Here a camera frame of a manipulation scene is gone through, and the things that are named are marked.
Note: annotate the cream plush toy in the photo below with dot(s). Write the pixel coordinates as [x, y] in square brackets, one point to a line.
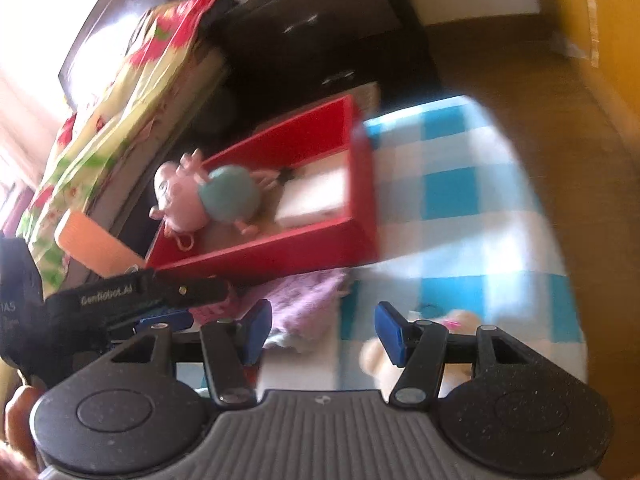
[372, 357]

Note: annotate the floral bed sheet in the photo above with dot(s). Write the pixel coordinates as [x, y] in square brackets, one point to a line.
[95, 150]

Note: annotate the purple cloth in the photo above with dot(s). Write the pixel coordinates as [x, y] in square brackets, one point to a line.
[300, 300]

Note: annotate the orange wooden board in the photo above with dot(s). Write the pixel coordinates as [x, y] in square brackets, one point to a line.
[92, 242]

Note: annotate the dark wooden nightstand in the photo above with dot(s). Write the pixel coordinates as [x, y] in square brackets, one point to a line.
[320, 35]

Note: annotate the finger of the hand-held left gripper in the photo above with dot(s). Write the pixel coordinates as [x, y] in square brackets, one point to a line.
[150, 292]
[162, 321]

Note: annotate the red rectangular box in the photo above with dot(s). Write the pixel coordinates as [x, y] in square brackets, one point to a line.
[260, 255]

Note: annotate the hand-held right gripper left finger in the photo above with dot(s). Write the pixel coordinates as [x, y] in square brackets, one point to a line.
[256, 332]

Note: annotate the dark wooden headboard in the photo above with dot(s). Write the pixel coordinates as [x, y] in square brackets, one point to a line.
[92, 35]

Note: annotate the blue white checkered tablecloth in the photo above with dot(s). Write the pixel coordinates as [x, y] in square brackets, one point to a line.
[465, 200]

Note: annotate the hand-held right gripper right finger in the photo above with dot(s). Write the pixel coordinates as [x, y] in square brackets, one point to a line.
[392, 332]

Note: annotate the pink pig plush toy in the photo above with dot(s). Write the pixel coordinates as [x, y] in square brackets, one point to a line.
[182, 200]

